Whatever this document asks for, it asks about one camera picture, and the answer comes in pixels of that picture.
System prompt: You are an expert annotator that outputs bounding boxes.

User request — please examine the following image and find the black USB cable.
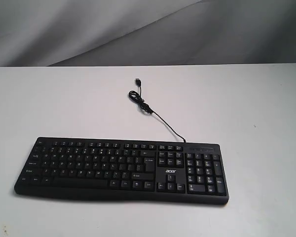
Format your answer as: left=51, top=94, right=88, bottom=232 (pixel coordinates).
left=128, top=78, right=187, bottom=144

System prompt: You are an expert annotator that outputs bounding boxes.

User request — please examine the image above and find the grey backdrop cloth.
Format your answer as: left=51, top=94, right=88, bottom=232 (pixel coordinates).
left=0, top=0, right=296, bottom=67

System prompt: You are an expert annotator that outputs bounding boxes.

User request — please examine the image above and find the black acer keyboard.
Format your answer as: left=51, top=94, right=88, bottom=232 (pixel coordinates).
left=14, top=137, right=229, bottom=205

